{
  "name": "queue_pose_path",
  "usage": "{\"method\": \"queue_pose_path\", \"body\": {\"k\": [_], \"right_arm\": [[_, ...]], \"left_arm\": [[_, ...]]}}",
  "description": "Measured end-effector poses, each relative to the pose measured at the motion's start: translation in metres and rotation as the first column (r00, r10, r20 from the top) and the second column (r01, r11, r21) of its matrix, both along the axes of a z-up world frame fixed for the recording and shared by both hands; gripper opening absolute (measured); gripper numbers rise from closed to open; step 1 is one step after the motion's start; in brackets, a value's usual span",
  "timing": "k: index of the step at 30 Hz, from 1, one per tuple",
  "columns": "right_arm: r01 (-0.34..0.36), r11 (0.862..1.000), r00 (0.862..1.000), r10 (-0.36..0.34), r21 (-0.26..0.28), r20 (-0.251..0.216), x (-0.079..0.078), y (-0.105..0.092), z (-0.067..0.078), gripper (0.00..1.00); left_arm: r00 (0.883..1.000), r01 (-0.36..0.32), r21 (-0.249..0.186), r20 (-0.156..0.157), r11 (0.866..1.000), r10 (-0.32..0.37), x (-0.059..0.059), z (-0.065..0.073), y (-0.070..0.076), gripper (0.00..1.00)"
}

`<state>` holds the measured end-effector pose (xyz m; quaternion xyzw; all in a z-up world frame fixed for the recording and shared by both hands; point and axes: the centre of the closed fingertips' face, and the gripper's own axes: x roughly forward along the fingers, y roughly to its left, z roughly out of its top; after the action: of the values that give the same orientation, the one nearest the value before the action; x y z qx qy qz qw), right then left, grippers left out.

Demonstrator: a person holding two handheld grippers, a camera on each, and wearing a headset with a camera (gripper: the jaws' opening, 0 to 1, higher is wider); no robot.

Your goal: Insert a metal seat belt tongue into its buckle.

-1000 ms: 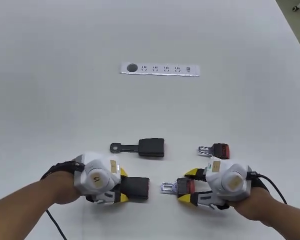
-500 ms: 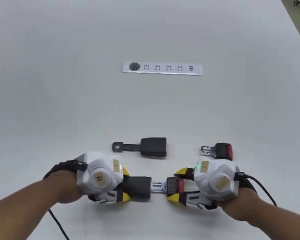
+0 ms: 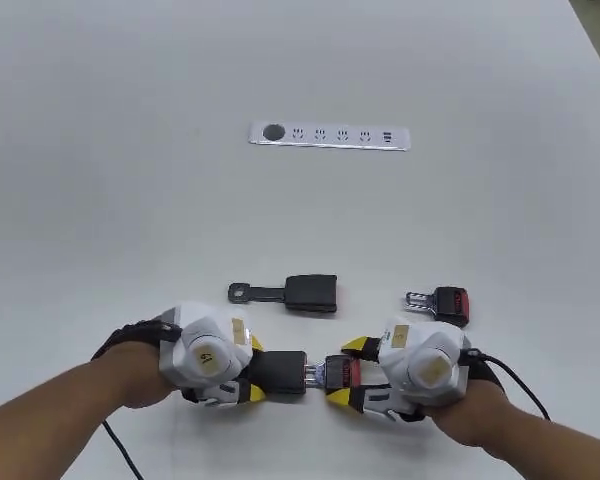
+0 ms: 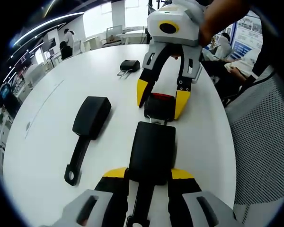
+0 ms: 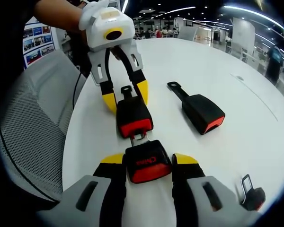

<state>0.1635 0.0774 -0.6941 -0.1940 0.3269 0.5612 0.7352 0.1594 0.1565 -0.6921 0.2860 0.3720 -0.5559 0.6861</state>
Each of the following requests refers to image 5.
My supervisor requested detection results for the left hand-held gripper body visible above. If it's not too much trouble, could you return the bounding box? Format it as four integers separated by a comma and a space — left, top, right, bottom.
79, 1, 136, 52

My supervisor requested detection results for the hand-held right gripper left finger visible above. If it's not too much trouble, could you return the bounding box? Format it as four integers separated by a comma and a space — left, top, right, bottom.
36, 153, 128, 227

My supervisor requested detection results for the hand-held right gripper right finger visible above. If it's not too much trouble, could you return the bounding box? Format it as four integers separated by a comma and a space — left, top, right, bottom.
171, 153, 254, 227

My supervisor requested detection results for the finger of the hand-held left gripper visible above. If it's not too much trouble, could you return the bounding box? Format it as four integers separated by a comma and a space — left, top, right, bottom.
88, 48, 118, 115
117, 44, 150, 106

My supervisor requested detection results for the black seat belt buckle red button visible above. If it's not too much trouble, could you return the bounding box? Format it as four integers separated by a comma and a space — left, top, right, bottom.
167, 81, 226, 136
115, 85, 154, 139

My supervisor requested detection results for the seat belt tongue printed black buckle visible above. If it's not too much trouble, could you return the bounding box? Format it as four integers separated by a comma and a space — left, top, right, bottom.
124, 131, 173, 184

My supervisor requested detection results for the person's left forearm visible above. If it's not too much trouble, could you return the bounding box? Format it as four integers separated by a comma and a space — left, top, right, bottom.
34, 0, 90, 34

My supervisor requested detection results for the poster with photo prints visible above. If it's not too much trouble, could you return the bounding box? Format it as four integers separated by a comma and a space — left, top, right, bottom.
22, 16, 56, 70

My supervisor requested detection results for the grey mesh office chair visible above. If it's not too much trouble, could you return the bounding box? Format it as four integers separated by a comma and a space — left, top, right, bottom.
0, 49, 89, 203

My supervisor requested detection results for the person's body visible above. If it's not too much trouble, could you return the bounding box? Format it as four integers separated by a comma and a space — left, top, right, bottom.
0, 0, 48, 79

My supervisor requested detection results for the white pillar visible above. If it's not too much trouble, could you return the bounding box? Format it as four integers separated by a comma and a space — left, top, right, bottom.
231, 17, 256, 60

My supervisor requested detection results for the black cable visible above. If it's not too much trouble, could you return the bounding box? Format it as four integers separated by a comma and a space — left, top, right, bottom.
71, 70, 86, 110

